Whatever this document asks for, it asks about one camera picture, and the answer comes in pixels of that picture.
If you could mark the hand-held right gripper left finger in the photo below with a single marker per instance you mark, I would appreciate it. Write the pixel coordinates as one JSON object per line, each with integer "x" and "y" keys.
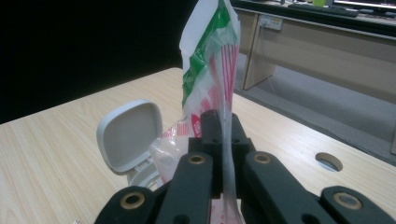
{"x": 210, "y": 130}

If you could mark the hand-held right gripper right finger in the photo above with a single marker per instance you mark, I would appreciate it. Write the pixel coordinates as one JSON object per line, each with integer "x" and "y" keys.
{"x": 239, "y": 140}

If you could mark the pink printed plastic bag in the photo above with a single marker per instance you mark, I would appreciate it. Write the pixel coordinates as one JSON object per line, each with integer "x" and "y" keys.
{"x": 202, "y": 46}

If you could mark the white power socket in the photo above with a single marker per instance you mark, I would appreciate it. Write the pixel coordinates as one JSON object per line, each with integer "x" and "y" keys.
{"x": 271, "y": 22}

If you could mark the light wooden desk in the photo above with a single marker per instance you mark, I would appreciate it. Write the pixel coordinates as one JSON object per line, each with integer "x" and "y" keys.
{"x": 327, "y": 53}

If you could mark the black keyboard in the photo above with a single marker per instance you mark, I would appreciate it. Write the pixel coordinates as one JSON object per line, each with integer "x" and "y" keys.
{"x": 323, "y": 9}

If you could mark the green object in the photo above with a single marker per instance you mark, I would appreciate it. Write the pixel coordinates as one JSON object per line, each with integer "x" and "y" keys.
{"x": 322, "y": 2}

